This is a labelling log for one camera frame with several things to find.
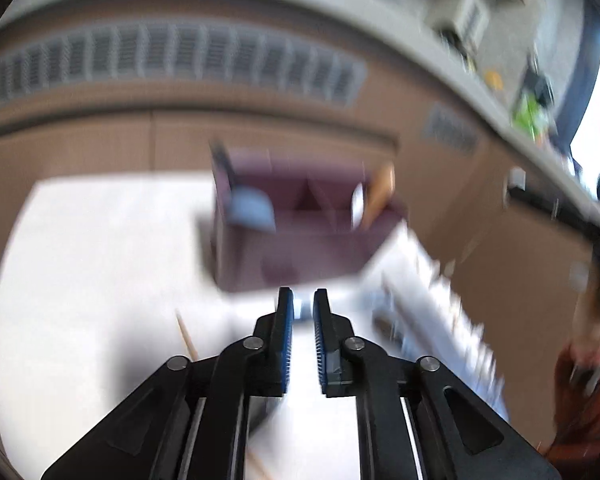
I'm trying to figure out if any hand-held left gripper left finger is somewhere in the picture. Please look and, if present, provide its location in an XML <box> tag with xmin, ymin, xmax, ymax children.
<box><xmin>40</xmin><ymin>286</ymin><xmax>296</xmax><ymax>480</ymax></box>

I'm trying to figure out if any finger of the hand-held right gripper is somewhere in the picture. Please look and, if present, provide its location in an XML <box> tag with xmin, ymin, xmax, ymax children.
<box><xmin>505</xmin><ymin>185</ymin><xmax>596</xmax><ymax>241</ymax></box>

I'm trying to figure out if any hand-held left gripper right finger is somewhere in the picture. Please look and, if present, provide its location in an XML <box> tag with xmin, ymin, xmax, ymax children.
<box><xmin>314</xmin><ymin>288</ymin><xmax>563</xmax><ymax>480</ymax></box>

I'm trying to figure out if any purple plastic utensil holder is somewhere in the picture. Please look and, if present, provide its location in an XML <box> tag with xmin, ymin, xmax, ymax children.
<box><xmin>211</xmin><ymin>147</ymin><xmax>407</xmax><ymax>295</ymax></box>

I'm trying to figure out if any wooden chopstick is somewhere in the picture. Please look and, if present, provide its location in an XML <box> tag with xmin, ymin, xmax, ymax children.
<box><xmin>175</xmin><ymin>310</ymin><xmax>276</xmax><ymax>480</ymax></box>

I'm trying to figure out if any blue plastic spoon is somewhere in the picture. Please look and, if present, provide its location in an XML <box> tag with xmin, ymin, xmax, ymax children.
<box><xmin>230</xmin><ymin>187</ymin><xmax>276</xmax><ymax>233</ymax></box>

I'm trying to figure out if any wooden spoon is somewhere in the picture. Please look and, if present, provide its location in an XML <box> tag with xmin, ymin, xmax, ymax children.
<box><xmin>362</xmin><ymin>160</ymin><xmax>396</xmax><ymax>228</ymax></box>

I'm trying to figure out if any person's right forearm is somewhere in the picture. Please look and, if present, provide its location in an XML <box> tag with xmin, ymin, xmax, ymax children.
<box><xmin>572</xmin><ymin>260</ymin><xmax>600</xmax><ymax>361</ymax></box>

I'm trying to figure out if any green bag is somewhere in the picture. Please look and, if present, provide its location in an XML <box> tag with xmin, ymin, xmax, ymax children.
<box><xmin>512</xmin><ymin>95</ymin><xmax>551</xmax><ymax>136</ymax></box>

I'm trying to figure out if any window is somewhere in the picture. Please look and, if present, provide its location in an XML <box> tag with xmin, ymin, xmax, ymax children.
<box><xmin>570</xmin><ymin>25</ymin><xmax>600</xmax><ymax>196</ymax></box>

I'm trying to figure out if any small grey vent grille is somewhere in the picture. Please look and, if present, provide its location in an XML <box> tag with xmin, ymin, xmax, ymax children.
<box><xmin>422</xmin><ymin>105</ymin><xmax>481</xmax><ymax>153</ymax></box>

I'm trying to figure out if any red clothing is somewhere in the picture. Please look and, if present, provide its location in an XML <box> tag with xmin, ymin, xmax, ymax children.
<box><xmin>545</xmin><ymin>340</ymin><xmax>600</xmax><ymax>461</ymax></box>

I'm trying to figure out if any white fringed tablecloth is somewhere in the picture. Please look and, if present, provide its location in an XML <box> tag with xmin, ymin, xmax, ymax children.
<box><xmin>0</xmin><ymin>172</ymin><xmax>511</xmax><ymax>480</ymax></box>

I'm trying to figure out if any large grey vent grille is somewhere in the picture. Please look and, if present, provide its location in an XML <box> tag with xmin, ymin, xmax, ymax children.
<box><xmin>0</xmin><ymin>22</ymin><xmax>368</xmax><ymax>108</ymax></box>

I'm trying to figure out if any kitchen counter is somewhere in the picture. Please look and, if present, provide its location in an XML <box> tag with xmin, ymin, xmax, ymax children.
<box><xmin>0</xmin><ymin>0</ymin><xmax>600</xmax><ymax>411</ymax></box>

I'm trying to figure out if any dark wall rack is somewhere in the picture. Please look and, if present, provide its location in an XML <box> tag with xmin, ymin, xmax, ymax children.
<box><xmin>525</xmin><ymin>67</ymin><xmax>556</xmax><ymax>106</ymax></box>

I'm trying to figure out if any small wall grille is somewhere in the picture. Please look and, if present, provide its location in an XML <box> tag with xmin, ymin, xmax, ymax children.
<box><xmin>455</xmin><ymin>0</ymin><xmax>488</xmax><ymax>36</ymax></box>

